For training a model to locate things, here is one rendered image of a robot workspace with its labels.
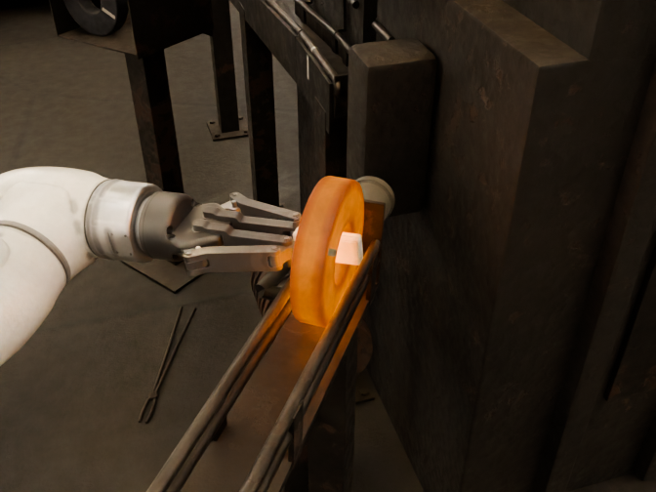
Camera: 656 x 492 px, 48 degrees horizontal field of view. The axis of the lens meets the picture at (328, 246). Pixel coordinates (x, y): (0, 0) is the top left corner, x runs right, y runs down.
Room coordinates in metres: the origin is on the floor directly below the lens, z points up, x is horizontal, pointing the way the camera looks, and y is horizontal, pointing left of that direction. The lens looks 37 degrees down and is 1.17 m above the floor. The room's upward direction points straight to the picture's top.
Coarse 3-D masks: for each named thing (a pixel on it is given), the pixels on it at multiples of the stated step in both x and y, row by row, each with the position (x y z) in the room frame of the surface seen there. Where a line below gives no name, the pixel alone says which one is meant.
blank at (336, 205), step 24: (312, 192) 0.59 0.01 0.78; (336, 192) 0.59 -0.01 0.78; (360, 192) 0.64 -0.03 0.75; (312, 216) 0.56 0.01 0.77; (336, 216) 0.56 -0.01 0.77; (360, 216) 0.65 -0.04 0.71; (312, 240) 0.54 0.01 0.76; (336, 240) 0.56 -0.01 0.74; (312, 264) 0.53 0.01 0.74; (336, 264) 0.61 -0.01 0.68; (312, 288) 0.52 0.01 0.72; (336, 288) 0.56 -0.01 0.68; (312, 312) 0.52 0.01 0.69
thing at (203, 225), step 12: (204, 228) 0.62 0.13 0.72; (216, 228) 0.62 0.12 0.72; (228, 228) 0.62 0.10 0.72; (228, 240) 0.61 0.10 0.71; (240, 240) 0.60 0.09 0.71; (252, 240) 0.60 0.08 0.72; (264, 240) 0.60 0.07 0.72; (276, 240) 0.59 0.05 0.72; (288, 240) 0.59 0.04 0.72; (288, 264) 0.59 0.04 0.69
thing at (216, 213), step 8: (208, 208) 0.65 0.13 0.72; (216, 208) 0.65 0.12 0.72; (208, 216) 0.64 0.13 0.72; (216, 216) 0.64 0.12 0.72; (224, 216) 0.64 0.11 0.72; (232, 216) 0.64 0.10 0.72; (240, 216) 0.64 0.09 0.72; (232, 224) 0.63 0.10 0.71; (240, 224) 0.63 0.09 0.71; (248, 224) 0.63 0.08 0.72; (256, 224) 0.63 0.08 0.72; (264, 224) 0.63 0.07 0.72; (272, 224) 0.62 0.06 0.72; (280, 224) 0.62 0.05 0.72; (288, 224) 0.62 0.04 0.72; (296, 224) 0.61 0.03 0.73; (264, 232) 0.62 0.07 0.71; (272, 232) 0.62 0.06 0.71; (280, 232) 0.62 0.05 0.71; (288, 232) 0.63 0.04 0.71
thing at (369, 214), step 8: (368, 200) 0.67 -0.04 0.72; (368, 208) 0.66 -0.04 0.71; (376, 208) 0.66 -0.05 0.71; (384, 208) 0.66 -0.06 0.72; (368, 216) 0.66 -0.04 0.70; (376, 216) 0.66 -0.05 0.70; (384, 216) 0.66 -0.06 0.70; (368, 224) 0.66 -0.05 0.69; (376, 224) 0.66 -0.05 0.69; (368, 232) 0.66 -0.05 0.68; (376, 232) 0.66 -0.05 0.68; (368, 240) 0.66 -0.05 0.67; (376, 280) 0.65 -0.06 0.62
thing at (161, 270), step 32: (96, 0) 1.58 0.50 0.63; (128, 0) 1.33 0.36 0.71; (160, 0) 1.39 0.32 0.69; (192, 0) 1.45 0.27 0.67; (64, 32) 1.50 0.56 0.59; (128, 32) 1.47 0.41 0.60; (160, 32) 1.38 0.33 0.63; (192, 32) 1.44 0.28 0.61; (128, 64) 1.47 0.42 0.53; (160, 64) 1.47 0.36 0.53; (160, 96) 1.46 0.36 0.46; (160, 128) 1.45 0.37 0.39; (160, 160) 1.44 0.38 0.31
